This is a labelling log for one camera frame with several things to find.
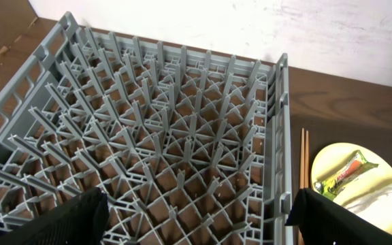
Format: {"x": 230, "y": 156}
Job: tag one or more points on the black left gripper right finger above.
{"x": 322, "y": 221}

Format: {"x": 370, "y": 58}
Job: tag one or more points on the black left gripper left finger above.
{"x": 81, "y": 220}

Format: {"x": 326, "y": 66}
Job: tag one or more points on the green orange snack wrapper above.
{"x": 356, "y": 166}

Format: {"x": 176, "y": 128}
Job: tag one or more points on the white napkin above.
{"x": 370, "y": 200}

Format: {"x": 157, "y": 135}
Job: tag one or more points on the yellow plate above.
{"x": 333, "y": 157}

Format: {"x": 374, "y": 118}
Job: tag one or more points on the wooden chopstick left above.
{"x": 301, "y": 175}

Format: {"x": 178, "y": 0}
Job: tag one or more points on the wooden chopstick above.
{"x": 301, "y": 175}
{"x": 306, "y": 159}

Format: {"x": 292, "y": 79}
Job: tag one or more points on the wooden chopstick right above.
{"x": 306, "y": 159}

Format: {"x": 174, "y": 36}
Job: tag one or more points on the dark brown serving tray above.
{"x": 323, "y": 132}

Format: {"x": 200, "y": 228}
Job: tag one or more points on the grey plastic dish rack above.
{"x": 190, "y": 147}

